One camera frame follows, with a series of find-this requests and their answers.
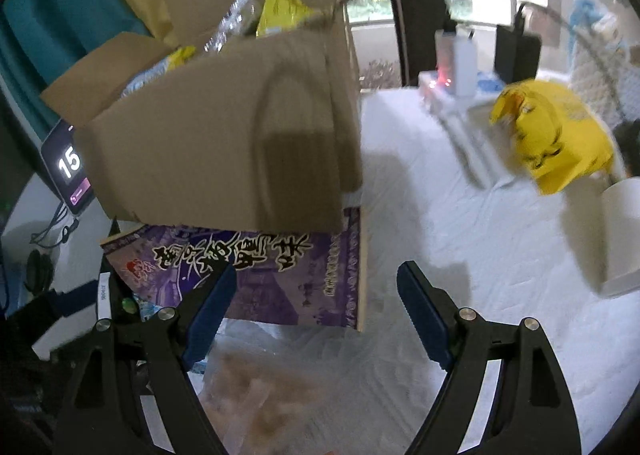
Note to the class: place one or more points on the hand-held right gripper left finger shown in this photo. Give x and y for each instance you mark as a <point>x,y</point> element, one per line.
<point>210,320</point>

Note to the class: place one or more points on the cardboard box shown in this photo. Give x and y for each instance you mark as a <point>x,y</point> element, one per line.
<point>225,135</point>

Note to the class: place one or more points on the white bottle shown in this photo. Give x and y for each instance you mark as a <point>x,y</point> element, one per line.
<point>465,65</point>

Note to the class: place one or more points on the clear packet of brown snacks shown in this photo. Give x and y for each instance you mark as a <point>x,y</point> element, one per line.
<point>260,395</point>

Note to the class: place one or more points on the black power adapter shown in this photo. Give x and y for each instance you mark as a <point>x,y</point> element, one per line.
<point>517,55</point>

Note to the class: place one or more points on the tablet with clock display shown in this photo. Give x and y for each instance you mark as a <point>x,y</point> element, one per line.
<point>67,165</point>

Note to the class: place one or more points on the white paper roll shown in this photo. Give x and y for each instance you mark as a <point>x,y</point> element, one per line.
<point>622,240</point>

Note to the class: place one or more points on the teal curtain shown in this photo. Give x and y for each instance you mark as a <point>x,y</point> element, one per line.
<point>65,15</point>

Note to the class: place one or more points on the black headphones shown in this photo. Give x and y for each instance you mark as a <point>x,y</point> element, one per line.
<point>37,275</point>

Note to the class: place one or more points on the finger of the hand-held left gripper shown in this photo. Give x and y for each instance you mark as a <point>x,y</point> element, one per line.
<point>75,300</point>

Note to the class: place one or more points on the yellow chip bag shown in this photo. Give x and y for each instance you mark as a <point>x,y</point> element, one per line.
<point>280,10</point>

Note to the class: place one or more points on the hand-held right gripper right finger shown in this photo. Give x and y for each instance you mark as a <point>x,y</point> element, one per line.
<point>425,320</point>

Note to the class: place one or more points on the light blue snack packet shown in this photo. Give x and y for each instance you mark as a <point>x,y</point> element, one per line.
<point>145,77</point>

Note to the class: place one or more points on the yellow plastic bag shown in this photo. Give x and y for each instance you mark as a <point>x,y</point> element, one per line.
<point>560,135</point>

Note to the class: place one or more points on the small yellow packet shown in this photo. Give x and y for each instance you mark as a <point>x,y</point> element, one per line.
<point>179,58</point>

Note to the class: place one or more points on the white mesh basket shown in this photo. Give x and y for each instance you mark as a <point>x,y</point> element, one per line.
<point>600,75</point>

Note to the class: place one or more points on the purple snack packet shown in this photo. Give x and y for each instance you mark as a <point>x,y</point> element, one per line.
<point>300,285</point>

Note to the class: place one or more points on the clear crinkled plastic packet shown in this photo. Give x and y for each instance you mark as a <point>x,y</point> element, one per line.
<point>235,17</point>

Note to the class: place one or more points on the white power strip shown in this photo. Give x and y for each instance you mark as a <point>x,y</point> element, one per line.
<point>467,140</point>

